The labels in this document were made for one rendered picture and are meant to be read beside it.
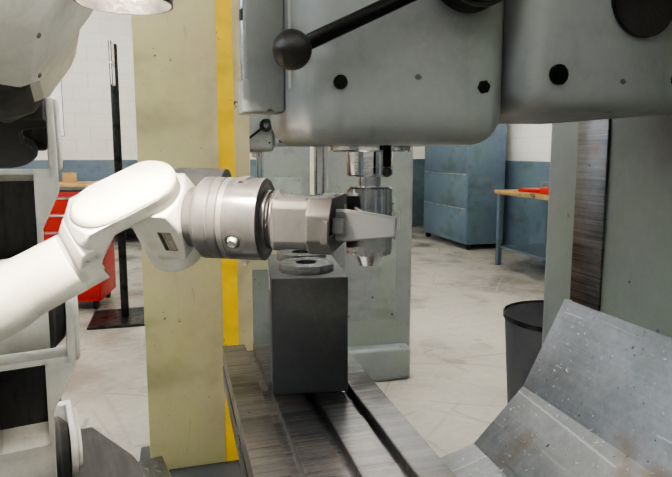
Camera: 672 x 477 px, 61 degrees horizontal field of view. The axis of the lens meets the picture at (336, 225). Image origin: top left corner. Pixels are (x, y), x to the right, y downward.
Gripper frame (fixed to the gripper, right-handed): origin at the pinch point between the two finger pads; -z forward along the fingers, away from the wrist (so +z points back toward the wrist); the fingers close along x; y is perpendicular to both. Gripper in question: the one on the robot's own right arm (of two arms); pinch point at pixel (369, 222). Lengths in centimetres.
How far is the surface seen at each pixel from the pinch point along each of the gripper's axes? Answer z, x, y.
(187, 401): 88, 148, 93
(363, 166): 0.4, -2.4, -5.9
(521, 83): -13.7, -5.6, -13.4
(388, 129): -2.5, -9.3, -9.2
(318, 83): 3.1, -11.9, -12.7
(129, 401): 147, 209, 125
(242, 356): 27, 40, 31
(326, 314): 9.2, 26.6, 17.8
